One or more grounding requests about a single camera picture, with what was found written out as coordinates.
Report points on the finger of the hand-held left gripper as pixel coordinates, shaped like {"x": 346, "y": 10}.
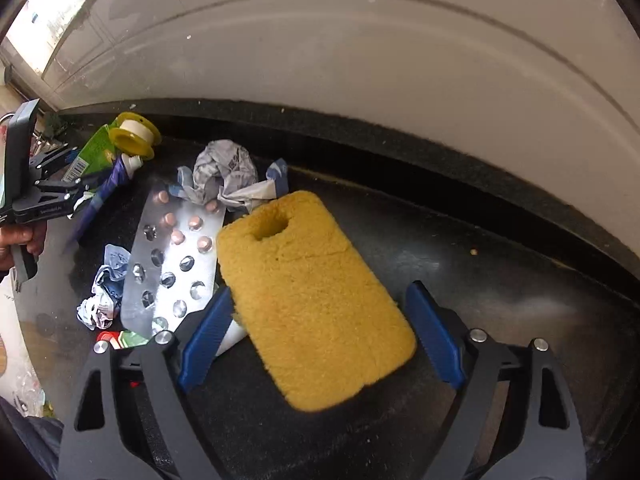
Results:
{"x": 55, "y": 197}
{"x": 52, "y": 157}

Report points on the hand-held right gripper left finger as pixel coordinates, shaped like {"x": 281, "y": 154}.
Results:
{"x": 207, "y": 335}

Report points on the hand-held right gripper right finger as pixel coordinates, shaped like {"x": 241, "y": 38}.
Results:
{"x": 432, "y": 330}

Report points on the purple toothpaste tube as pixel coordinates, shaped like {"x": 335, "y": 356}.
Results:
{"x": 107, "y": 190}

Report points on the yellow sponge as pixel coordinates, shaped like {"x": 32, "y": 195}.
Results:
{"x": 310, "y": 300}

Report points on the person's left hand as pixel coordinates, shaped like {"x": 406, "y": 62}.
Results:
{"x": 32, "y": 237}

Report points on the white plastic tube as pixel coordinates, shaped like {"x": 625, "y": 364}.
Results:
{"x": 231, "y": 337}

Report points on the green carton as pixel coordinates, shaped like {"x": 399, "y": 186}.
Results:
{"x": 95, "y": 152}

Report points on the silver pill blister pack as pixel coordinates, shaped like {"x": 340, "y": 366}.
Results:
{"x": 170, "y": 260}

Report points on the yellow tape roll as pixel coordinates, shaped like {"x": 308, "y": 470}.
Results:
{"x": 135, "y": 135}

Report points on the red green packet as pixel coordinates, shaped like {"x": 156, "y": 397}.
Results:
{"x": 120, "y": 341}

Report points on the crumpled blue white small wrapper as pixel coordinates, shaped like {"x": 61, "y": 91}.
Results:
{"x": 107, "y": 285}

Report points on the window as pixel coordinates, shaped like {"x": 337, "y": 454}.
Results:
{"x": 50, "y": 15}

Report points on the crumpled grey paper wrapper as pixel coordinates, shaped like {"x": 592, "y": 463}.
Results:
{"x": 265, "y": 190}

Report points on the crumpled grey newspaper ball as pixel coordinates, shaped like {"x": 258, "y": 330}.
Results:
{"x": 225, "y": 165}

